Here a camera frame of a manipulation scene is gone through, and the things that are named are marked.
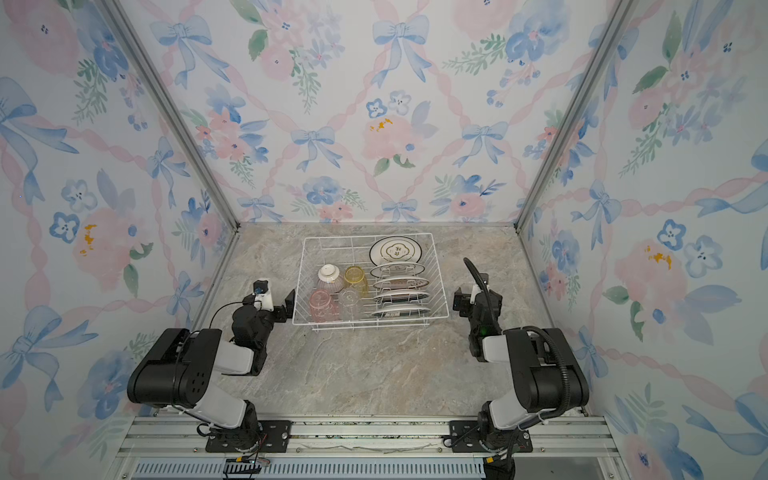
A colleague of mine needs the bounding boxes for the white plate green clover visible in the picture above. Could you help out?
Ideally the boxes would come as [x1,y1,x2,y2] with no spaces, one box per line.
[369,236,423,266]

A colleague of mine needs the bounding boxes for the clear glass cup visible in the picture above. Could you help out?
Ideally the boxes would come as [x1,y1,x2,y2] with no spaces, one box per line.
[338,288,362,322]

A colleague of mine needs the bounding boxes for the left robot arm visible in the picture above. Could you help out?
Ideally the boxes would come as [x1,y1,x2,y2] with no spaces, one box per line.
[127,281,296,435]

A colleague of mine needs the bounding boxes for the pink glass cup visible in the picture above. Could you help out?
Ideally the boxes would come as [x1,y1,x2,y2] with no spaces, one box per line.
[309,289,340,323]

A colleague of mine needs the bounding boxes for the orange sunburst plate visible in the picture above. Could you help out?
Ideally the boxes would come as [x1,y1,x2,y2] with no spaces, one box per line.
[374,276,430,290]

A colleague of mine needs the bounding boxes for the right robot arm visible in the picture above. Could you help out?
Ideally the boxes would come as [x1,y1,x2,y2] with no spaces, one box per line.
[452,287,590,451]

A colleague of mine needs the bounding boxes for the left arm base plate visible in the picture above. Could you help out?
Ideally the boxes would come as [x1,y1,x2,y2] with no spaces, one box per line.
[205,420,293,453]

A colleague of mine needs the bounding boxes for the white ceramic bowl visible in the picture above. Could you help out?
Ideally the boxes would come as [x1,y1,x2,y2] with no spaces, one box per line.
[317,264,345,294]

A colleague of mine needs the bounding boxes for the green red rim plate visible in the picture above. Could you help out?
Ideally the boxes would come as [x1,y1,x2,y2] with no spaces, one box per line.
[374,289,430,303]

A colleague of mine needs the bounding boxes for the right aluminium corner post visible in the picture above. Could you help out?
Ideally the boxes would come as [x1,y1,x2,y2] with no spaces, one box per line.
[514,0,635,235]

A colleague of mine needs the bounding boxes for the aluminium front rail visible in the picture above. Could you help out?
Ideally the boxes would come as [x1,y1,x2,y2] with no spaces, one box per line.
[105,414,629,479]

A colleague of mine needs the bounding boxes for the left aluminium corner post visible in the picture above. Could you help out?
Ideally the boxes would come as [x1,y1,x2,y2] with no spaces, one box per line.
[95,1,240,231]

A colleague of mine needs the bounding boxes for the aluminium corner post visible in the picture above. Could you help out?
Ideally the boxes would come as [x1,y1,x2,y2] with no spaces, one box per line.
[95,1,240,231]
[514,0,635,235]

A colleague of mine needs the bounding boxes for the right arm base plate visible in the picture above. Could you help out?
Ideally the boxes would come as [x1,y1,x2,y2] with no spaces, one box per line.
[442,420,533,455]

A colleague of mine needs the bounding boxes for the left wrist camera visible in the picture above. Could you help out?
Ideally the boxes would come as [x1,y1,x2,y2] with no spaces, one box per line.
[253,279,274,311]

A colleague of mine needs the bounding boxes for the white wire dish rack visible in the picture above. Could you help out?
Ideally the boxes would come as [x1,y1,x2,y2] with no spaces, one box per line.
[292,233,449,330]

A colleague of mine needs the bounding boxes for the yellow glass cup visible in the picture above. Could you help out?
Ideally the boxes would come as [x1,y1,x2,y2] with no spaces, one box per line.
[344,265,369,297]

